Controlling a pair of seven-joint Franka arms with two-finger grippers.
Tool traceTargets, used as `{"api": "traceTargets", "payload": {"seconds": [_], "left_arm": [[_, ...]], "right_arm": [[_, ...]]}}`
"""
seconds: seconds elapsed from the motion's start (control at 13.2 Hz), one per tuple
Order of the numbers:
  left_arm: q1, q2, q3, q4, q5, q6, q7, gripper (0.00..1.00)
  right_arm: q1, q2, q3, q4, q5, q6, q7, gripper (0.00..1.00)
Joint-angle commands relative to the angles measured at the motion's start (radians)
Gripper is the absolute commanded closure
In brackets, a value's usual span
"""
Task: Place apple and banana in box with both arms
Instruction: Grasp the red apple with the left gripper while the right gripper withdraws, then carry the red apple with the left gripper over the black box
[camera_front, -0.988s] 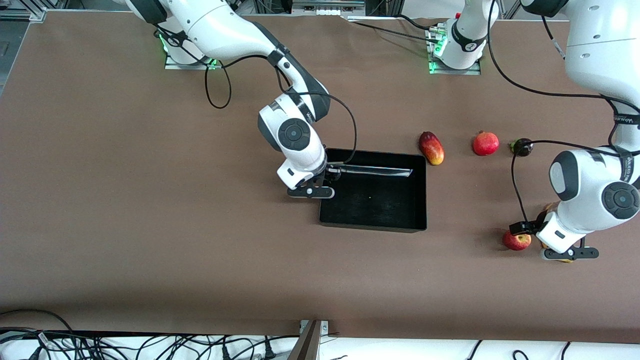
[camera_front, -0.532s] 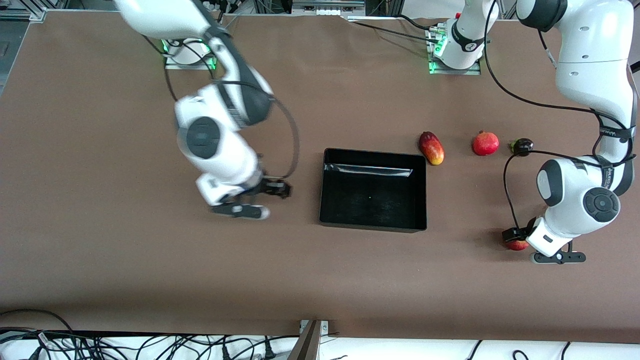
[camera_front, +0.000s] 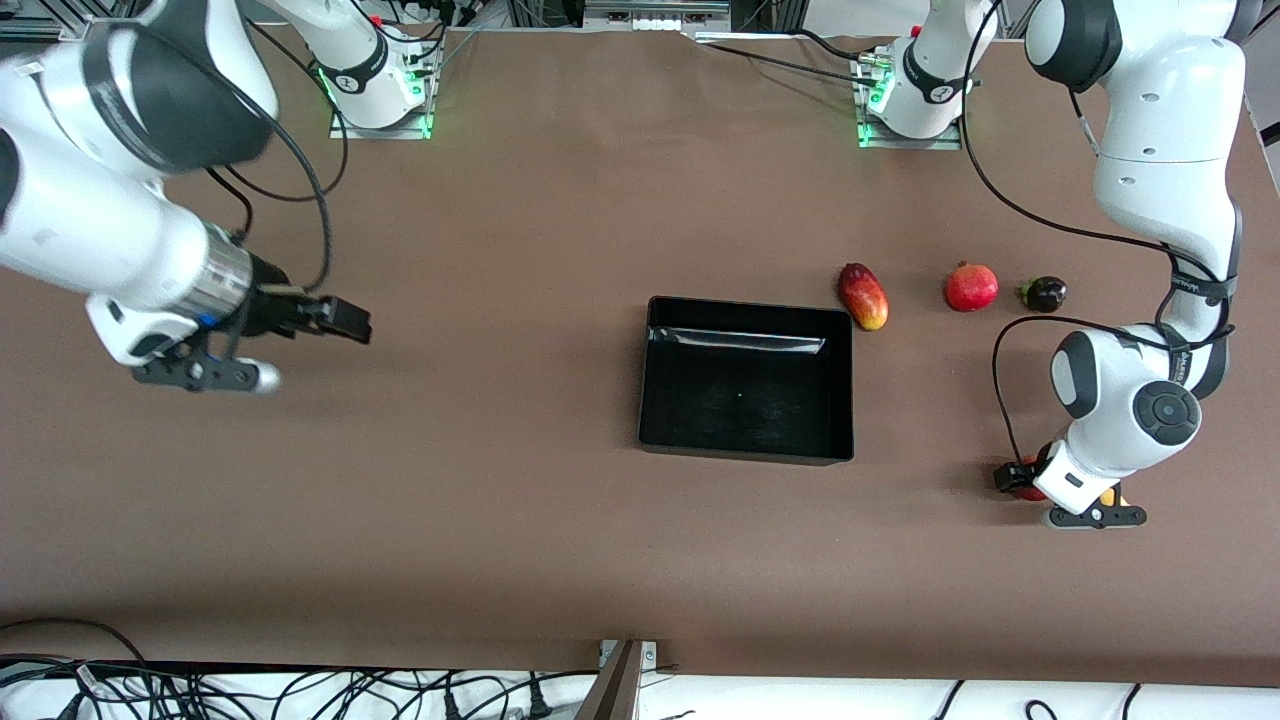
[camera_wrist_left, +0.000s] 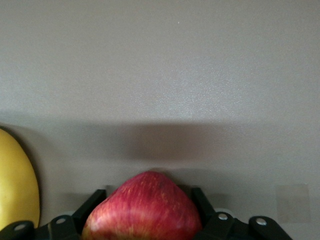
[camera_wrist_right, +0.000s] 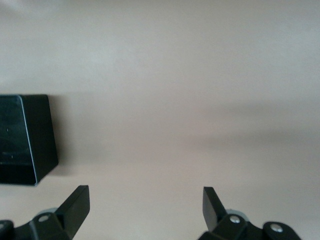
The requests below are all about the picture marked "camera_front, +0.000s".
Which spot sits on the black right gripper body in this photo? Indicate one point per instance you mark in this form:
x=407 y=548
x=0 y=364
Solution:
x=272 y=303

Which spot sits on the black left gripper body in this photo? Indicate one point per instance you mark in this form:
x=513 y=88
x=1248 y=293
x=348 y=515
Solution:
x=1013 y=476

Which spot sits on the red apple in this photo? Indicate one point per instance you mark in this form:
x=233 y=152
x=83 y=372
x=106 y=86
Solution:
x=1030 y=493

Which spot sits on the yellow banana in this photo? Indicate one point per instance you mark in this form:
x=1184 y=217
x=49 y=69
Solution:
x=1108 y=496

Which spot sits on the black plastic box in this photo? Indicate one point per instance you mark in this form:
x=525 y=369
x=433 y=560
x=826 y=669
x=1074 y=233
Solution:
x=745 y=400

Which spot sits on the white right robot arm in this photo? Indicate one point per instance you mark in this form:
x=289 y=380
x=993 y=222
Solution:
x=100 y=220

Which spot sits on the dark purple eggplant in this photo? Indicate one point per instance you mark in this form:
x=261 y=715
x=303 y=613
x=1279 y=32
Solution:
x=1045 y=295

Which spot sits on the red pomegranate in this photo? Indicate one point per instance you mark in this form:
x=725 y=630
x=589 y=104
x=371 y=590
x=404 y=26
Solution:
x=971 y=287

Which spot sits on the red yellow mango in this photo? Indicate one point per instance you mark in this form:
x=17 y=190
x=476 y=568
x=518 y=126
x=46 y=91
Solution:
x=863 y=297

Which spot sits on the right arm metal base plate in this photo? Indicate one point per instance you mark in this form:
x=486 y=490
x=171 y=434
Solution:
x=380 y=131

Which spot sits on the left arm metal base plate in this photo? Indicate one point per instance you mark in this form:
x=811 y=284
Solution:
x=910 y=143

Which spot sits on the aluminium frame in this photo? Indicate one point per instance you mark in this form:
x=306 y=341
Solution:
x=655 y=12

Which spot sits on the metal bracket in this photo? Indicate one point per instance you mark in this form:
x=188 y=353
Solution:
x=615 y=690

